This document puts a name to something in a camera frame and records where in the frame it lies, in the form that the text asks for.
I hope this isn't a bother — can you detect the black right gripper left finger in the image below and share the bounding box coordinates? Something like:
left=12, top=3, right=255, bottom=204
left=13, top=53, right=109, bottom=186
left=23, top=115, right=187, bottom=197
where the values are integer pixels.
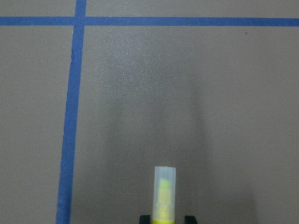
left=139, top=215, right=152, bottom=224

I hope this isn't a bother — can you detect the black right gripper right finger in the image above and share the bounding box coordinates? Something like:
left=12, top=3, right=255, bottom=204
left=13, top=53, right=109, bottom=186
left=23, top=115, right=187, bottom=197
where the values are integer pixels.
left=184, top=215, right=197, bottom=224

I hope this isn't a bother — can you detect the yellow highlighter pen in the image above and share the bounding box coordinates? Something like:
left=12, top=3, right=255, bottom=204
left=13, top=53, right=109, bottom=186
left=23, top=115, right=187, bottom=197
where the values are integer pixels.
left=152, top=166, right=176, bottom=224

